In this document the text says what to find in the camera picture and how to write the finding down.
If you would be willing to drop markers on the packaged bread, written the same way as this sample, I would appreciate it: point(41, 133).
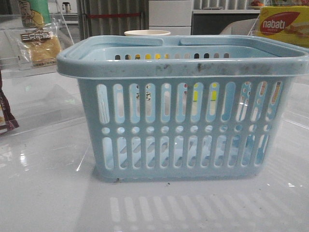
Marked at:
point(38, 47)

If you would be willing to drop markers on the light blue plastic basket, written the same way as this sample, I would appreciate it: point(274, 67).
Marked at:
point(182, 107)

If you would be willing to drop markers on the white paper cup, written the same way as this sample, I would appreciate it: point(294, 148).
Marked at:
point(147, 32)

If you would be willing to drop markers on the white drawer cabinet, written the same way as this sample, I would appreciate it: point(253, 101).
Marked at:
point(174, 16)

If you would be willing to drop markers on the clear acrylic shelf left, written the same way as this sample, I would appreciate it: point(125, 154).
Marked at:
point(38, 96)

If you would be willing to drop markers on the dark red snack packet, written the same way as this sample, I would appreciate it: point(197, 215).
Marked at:
point(7, 120)

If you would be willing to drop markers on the yellow nabati wafer box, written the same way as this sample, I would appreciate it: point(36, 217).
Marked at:
point(286, 24)

